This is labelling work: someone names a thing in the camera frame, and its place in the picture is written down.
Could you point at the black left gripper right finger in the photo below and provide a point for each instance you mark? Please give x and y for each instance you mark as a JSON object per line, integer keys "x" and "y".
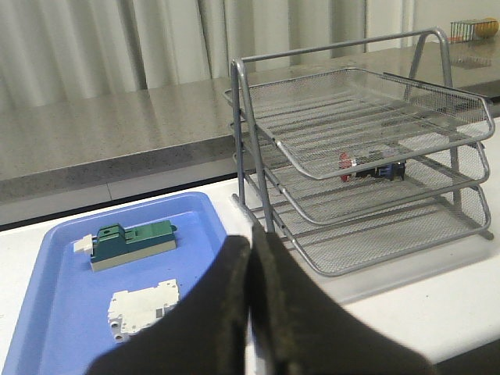
{"x": 301, "y": 330}

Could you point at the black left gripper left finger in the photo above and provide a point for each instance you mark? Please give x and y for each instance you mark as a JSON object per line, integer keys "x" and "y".
{"x": 203, "y": 334}

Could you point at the silver mesh tray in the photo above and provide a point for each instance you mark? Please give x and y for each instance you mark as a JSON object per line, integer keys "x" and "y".
{"x": 340, "y": 248}
{"x": 358, "y": 94}
{"x": 331, "y": 171}

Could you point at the white circuit breaker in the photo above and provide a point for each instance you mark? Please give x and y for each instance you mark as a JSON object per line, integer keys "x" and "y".
{"x": 130, "y": 312}

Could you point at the blue plastic tray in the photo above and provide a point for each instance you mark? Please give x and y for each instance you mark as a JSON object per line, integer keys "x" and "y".
{"x": 63, "y": 321}

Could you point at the green and grey electrical module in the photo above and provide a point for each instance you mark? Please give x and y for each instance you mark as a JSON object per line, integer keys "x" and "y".
{"x": 114, "y": 245}

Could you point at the dark grey stone counter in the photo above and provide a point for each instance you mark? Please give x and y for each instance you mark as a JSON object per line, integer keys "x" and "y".
{"x": 76, "y": 154}

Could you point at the yellow round fruit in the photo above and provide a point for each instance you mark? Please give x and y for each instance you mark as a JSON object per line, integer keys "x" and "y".
{"x": 486, "y": 28}

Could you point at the silver rack frame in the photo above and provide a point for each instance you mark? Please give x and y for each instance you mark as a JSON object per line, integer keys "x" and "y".
{"x": 246, "y": 133}

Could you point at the small wire basket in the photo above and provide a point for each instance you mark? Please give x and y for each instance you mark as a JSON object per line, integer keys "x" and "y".
{"x": 466, "y": 30}

